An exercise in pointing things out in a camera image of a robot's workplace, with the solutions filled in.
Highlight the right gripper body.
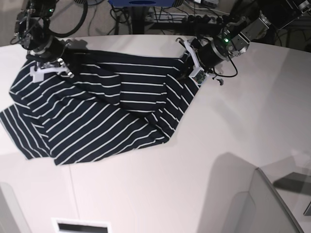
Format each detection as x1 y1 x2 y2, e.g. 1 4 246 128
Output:
26 38 74 82

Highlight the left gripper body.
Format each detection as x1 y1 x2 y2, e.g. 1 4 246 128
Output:
176 37 225 85

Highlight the navy white striped t-shirt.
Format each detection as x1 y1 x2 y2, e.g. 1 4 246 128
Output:
0 50 199 165

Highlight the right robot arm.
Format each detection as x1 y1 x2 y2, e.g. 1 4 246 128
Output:
10 0 88 83

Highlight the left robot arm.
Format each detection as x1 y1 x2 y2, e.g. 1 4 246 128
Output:
177 0 311 85

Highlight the black table leg column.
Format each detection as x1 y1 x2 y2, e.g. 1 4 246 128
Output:
129 6 148 34

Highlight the white framed table slot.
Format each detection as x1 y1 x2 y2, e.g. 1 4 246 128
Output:
52 217 113 233

